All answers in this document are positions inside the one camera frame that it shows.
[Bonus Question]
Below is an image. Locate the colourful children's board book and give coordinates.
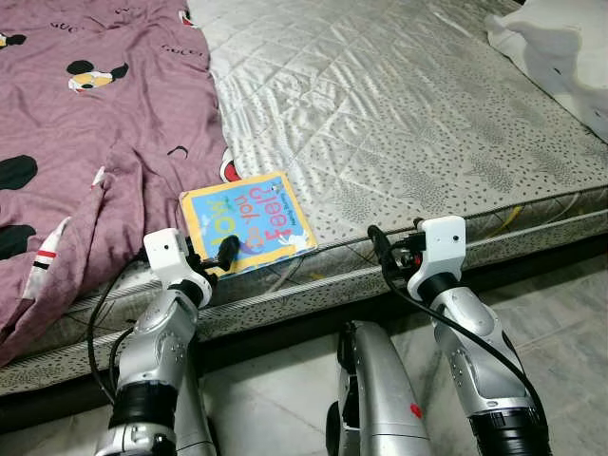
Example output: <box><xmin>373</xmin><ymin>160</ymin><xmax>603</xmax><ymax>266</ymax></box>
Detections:
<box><xmin>180</xmin><ymin>171</ymin><xmax>317</xmax><ymax>278</ymax></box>

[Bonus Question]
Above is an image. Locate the white pillow with green tree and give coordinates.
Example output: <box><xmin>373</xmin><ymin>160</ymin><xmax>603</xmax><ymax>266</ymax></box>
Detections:
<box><xmin>486</xmin><ymin>0</ymin><xmax>608</xmax><ymax>143</ymax></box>

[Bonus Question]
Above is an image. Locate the grey quilted mattress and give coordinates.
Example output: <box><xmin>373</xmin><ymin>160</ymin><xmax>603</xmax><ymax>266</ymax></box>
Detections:
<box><xmin>0</xmin><ymin>0</ymin><xmax>608</xmax><ymax>395</ymax></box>

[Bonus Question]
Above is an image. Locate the silver right robot leg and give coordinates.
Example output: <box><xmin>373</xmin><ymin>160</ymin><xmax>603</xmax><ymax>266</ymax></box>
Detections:
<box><xmin>328</xmin><ymin>320</ymin><xmax>433</xmax><ymax>456</ymax></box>

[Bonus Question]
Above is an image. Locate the silver robot leg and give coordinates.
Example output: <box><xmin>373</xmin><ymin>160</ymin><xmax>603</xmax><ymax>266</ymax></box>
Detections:
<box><xmin>328</xmin><ymin>320</ymin><xmax>433</xmax><ymax>456</ymax></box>
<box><xmin>180</xmin><ymin>361</ymin><xmax>218</xmax><ymax>456</ymax></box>

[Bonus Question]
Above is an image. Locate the silver left robot leg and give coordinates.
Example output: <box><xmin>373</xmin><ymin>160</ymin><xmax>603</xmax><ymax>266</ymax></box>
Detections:
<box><xmin>180</xmin><ymin>361</ymin><xmax>218</xmax><ymax>456</ymax></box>

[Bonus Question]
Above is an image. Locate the purple Mickey print blanket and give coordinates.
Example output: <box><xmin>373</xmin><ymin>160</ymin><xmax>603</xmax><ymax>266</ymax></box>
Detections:
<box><xmin>0</xmin><ymin>0</ymin><xmax>234</xmax><ymax>367</ymax></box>

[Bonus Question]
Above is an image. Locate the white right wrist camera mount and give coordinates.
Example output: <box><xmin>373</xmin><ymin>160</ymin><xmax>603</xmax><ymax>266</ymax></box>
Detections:
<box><xmin>407</xmin><ymin>217</ymin><xmax>466</xmax><ymax>295</ymax></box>

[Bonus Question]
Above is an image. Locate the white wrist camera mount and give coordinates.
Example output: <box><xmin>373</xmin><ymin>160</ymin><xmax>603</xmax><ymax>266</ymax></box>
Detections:
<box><xmin>407</xmin><ymin>217</ymin><xmax>466</xmax><ymax>295</ymax></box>
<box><xmin>144</xmin><ymin>228</ymin><xmax>215</xmax><ymax>307</ymax></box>

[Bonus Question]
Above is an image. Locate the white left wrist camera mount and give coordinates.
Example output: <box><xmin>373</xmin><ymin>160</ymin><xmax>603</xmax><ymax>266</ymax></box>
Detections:
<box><xmin>144</xmin><ymin>228</ymin><xmax>215</xmax><ymax>307</ymax></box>

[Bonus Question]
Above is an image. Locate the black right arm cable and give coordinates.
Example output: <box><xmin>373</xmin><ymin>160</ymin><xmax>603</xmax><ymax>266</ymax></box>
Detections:
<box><xmin>378</xmin><ymin>258</ymin><xmax>533</xmax><ymax>419</ymax></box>

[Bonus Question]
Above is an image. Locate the black bed frame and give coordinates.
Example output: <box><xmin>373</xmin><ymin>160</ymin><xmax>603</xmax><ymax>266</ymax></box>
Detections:
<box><xmin>0</xmin><ymin>233</ymin><xmax>608</xmax><ymax>433</ymax></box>

